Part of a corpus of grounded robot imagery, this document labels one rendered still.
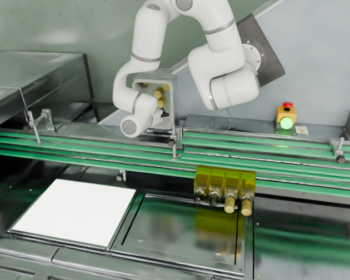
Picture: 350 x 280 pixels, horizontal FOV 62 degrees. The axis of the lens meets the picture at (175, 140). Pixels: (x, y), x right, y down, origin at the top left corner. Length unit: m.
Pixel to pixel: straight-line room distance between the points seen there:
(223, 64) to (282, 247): 0.71
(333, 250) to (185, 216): 0.55
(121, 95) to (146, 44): 0.20
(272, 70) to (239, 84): 0.33
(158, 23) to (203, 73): 0.18
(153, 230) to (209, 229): 0.21
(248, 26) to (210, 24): 0.36
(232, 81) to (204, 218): 0.58
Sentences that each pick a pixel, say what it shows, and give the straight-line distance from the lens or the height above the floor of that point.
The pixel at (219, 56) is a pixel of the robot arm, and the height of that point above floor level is 1.14.
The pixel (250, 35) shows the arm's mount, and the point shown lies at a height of 0.81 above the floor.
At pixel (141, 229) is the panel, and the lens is 1.18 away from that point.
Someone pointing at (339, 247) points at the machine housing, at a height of 1.11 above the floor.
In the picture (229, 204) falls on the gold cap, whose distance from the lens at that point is 1.06.
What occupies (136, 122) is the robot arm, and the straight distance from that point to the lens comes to 0.94.
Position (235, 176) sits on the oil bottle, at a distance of 1.17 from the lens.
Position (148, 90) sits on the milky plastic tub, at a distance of 1.31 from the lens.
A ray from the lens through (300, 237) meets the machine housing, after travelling 1.27.
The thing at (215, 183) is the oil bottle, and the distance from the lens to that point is 1.13.
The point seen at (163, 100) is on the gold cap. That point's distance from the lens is 1.27.
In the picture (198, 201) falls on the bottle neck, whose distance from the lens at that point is 1.10.
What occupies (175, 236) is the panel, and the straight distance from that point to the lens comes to 1.14.
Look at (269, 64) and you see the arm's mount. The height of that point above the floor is 0.81.
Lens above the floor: 1.93
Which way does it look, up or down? 56 degrees down
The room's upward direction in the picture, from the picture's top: 157 degrees counter-clockwise
